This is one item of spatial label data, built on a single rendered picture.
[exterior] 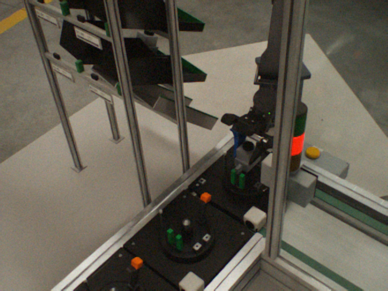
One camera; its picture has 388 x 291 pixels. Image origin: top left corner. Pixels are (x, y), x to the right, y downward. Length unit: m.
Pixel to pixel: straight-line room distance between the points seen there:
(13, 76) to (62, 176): 2.15
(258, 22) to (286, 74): 3.11
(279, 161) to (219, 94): 0.91
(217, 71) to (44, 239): 0.94
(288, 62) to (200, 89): 1.08
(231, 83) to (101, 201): 0.71
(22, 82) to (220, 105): 2.09
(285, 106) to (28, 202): 0.97
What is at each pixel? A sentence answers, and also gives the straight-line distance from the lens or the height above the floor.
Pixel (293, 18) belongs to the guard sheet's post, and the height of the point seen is 1.63.
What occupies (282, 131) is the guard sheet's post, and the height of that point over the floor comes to 1.39.
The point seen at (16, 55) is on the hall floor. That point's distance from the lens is 4.00.
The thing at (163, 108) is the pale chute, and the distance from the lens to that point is 1.38.
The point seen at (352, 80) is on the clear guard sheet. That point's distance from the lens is 0.85.
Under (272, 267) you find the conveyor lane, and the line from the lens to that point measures 1.33.
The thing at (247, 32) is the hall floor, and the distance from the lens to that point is 3.89.
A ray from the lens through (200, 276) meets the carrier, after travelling 1.27.
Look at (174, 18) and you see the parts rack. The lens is 1.23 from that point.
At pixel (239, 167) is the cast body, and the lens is 1.36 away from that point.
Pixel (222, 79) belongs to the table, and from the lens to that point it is 1.99.
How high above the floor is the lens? 2.05
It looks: 44 degrees down
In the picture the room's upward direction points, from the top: 4 degrees counter-clockwise
